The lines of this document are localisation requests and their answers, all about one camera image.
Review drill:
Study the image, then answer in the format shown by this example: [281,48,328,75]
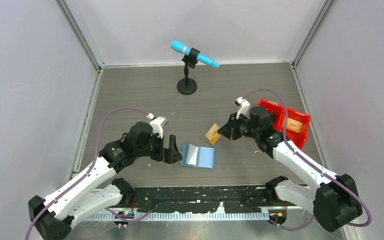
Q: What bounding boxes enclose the red two-compartment bin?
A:
[258,99,311,149]

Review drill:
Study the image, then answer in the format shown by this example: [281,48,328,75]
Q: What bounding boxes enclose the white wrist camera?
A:
[234,97,251,120]
[146,113,168,139]

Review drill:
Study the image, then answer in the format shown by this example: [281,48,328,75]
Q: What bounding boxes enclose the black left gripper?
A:
[135,131,182,164]

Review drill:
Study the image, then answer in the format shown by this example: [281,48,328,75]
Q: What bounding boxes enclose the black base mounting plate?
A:
[114,185,286,214]

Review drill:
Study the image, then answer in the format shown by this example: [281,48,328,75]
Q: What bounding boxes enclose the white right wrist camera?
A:
[234,97,251,120]

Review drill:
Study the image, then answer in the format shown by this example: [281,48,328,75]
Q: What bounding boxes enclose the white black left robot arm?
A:
[28,117,182,240]

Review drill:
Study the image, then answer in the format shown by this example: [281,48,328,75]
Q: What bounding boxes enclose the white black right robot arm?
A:
[217,106,363,233]

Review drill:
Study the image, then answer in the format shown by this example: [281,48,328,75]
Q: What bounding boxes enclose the orange VIP credit card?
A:
[286,118,303,134]

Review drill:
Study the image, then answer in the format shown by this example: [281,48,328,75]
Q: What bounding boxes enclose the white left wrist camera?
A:
[146,113,168,139]

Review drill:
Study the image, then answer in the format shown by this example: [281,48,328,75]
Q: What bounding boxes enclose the black microphone stand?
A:
[176,47,200,95]

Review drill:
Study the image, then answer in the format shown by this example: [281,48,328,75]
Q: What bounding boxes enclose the blue toy microphone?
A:
[171,40,220,69]

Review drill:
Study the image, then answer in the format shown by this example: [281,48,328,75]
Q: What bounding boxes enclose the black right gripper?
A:
[218,112,260,140]

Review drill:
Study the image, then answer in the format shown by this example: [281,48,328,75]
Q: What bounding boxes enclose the blue card holder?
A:
[180,143,218,170]

